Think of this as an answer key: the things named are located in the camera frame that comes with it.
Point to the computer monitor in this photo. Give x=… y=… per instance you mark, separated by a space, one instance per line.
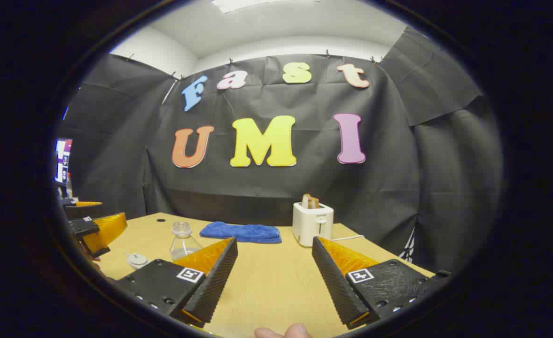
x=63 y=159

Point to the toast bread slice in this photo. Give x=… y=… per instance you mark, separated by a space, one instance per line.
x=315 y=203
x=306 y=202

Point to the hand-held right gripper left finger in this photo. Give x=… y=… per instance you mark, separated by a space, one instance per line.
x=213 y=281

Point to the clear water bottle green label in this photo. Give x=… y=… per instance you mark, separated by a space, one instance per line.
x=182 y=244

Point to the white toaster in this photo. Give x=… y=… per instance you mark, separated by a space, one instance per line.
x=311 y=227

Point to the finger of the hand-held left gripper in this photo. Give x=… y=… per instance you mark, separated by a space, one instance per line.
x=87 y=204
x=107 y=231

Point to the black backdrop cloth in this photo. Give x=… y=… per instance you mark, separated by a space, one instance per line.
x=304 y=188

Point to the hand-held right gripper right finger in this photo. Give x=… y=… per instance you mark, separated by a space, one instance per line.
x=335 y=281

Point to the white teacup lid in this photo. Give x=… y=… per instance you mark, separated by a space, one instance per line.
x=137 y=257

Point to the blue towel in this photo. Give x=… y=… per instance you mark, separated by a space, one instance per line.
x=243 y=232

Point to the small red-label bottle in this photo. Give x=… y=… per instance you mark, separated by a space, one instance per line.
x=69 y=187

